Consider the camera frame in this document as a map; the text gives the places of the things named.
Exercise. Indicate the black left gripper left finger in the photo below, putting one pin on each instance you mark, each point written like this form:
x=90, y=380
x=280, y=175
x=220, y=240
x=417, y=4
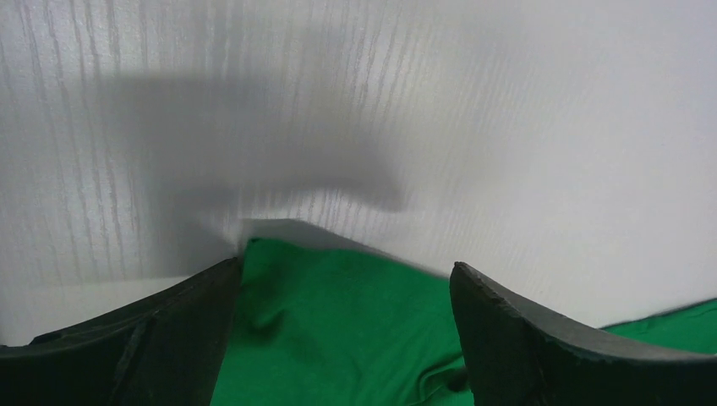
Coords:
x=165, y=349

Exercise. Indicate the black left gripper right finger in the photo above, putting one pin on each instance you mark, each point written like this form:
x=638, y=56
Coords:
x=519, y=352

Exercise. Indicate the green t-shirt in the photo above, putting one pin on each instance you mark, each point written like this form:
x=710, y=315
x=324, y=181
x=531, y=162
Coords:
x=341, y=327

